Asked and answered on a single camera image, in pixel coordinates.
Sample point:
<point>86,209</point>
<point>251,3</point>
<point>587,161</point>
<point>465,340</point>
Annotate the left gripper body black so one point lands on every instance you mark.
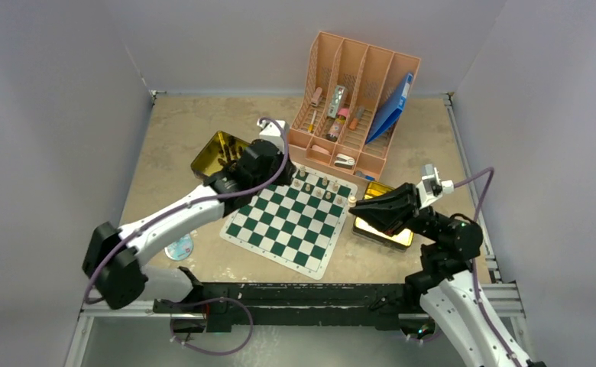
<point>275,170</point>

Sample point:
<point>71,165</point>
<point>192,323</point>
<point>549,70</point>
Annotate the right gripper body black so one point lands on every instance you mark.
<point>426,220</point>

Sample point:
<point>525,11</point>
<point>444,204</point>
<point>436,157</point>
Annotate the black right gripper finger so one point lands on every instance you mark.
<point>389,220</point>
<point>379,196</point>

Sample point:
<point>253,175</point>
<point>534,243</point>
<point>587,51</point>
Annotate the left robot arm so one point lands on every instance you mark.
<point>116,261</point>

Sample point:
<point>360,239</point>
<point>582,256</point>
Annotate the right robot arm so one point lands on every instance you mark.
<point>446,287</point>

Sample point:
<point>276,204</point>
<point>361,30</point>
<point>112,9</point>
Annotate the gold tin with white pieces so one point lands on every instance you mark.
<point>400,242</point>

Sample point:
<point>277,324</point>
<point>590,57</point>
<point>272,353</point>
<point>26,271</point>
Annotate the gold tin with dark pieces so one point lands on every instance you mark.
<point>221,150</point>

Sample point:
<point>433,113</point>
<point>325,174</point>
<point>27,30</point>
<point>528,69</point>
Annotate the green white chess board mat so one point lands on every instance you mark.
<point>292,227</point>

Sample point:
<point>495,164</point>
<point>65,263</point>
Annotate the blue grey stamp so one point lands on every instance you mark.
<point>364,176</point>

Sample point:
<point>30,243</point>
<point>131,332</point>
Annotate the white stapler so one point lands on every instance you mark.
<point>344,161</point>

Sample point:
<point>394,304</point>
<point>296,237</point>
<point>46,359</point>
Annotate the pink capped bottle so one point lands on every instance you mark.
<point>338,124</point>

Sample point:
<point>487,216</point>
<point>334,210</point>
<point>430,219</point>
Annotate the grey box in organizer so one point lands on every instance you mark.
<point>337,101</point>

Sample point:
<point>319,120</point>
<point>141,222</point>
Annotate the blue folder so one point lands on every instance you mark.
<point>391,109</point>

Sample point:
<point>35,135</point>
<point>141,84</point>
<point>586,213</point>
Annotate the pink desk organizer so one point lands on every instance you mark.
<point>370,73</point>

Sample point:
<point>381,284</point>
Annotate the white blue round disc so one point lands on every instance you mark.
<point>181,249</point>

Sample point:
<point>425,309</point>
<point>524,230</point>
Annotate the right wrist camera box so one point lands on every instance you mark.
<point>431,188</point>

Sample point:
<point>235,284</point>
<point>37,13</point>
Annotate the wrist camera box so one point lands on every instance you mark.
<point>275,134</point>
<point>431,188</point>

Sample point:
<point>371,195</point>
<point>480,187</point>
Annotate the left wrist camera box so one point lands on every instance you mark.
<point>275,134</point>

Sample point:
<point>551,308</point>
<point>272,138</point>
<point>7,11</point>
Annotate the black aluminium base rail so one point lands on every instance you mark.
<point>217,307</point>

